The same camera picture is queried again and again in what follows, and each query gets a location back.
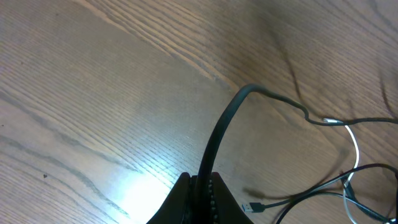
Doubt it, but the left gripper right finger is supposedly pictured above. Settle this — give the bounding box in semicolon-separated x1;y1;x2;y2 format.
208;172;253;224

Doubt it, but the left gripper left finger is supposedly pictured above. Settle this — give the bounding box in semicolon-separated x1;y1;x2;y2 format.
147;172;190;224

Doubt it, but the black thick cable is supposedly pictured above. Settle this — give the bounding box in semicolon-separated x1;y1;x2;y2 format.
192;83;398;224

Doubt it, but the black thin cable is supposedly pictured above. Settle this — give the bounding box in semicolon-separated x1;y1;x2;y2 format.
241;163;398;224

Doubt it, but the white cable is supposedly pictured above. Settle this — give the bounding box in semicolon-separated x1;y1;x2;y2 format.
322;117;398;224

